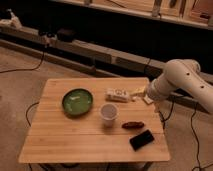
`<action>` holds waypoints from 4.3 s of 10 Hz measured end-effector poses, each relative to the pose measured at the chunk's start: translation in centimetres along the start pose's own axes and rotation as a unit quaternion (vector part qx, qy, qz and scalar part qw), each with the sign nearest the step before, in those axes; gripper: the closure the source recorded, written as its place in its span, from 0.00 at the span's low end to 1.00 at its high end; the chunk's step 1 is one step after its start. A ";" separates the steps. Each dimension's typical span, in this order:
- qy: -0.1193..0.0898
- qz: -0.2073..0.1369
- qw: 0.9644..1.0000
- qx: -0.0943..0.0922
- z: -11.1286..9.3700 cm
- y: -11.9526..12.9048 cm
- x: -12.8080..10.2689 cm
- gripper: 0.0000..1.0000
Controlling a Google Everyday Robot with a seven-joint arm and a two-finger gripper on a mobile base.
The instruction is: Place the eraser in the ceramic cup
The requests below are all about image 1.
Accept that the black rectangular eraser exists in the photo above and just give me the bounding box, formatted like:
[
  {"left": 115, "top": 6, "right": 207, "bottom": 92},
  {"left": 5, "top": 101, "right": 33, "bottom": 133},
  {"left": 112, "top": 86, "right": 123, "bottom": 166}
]
[{"left": 129, "top": 130, "right": 154, "bottom": 150}]

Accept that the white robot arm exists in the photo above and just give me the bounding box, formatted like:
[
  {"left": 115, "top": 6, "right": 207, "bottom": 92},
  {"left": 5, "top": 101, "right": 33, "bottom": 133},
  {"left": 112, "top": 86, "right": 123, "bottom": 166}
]
[{"left": 146, "top": 59, "right": 213, "bottom": 114}]

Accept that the white tube package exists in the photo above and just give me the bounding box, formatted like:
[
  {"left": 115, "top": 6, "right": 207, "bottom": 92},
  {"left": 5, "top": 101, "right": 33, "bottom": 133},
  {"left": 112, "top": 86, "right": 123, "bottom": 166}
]
[{"left": 106, "top": 88, "right": 134, "bottom": 103}]

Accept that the wooden table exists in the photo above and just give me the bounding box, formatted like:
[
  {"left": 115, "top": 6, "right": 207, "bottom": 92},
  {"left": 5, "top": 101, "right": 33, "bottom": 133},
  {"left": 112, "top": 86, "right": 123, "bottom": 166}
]
[{"left": 19, "top": 78, "right": 170, "bottom": 163}]

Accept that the green round plate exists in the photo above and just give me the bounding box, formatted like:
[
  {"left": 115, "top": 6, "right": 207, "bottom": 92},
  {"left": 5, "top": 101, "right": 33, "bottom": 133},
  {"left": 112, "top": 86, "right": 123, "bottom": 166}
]
[{"left": 62, "top": 88, "right": 93, "bottom": 117}]

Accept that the beige sponge block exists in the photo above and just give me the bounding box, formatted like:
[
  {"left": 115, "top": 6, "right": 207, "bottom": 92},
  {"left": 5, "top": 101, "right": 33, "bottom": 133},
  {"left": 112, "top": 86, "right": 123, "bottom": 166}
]
[{"left": 143, "top": 95, "right": 153, "bottom": 105}]

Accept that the brown oblong snack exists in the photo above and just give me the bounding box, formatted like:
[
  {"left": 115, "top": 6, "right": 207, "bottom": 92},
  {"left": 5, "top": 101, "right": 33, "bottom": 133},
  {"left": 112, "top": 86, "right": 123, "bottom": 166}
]
[{"left": 122, "top": 122, "right": 144, "bottom": 129}]

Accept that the black device on ledge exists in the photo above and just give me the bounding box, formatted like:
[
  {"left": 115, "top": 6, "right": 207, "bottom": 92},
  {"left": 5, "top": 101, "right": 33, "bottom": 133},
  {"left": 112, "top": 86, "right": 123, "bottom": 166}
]
[{"left": 57, "top": 29, "right": 75, "bottom": 42}]

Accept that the white object on ledge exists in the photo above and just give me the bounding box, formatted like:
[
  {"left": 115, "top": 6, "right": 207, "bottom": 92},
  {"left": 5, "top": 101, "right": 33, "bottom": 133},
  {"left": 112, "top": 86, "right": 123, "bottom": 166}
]
[{"left": 0, "top": 9, "right": 22, "bottom": 29}]

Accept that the black floor cable left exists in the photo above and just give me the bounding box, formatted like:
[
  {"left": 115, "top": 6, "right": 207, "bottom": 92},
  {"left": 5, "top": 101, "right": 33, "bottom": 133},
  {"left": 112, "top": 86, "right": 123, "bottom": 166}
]
[{"left": 0, "top": 46, "right": 46, "bottom": 75}]

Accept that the black cable right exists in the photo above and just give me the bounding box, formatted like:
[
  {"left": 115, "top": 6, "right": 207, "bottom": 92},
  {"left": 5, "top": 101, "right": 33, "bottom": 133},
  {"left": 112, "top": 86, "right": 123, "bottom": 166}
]
[{"left": 190, "top": 103, "right": 213, "bottom": 171}]

